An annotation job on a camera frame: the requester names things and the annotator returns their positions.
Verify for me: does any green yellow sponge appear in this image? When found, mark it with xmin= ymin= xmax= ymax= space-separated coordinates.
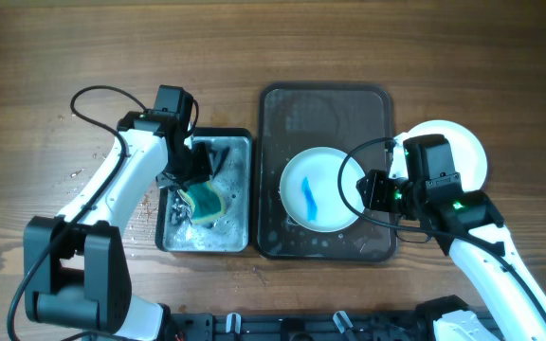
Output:
xmin=178 ymin=181 xmax=227 ymax=224

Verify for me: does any black soapy water tub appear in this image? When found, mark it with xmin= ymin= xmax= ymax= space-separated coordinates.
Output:
xmin=155 ymin=128 xmax=253 ymax=253

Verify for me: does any white plate blue streak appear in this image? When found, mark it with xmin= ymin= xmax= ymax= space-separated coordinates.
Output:
xmin=279 ymin=147 xmax=365 ymax=233

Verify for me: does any dark brown serving tray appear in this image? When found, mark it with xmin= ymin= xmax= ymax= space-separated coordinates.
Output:
xmin=253 ymin=82 xmax=397 ymax=263

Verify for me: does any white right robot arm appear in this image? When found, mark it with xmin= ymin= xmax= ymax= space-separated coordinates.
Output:
xmin=356 ymin=170 xmax=546 ymax=340

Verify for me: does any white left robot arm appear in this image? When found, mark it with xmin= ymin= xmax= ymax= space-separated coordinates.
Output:
xmin=14 ymin=111 xmax=209 ymax=340

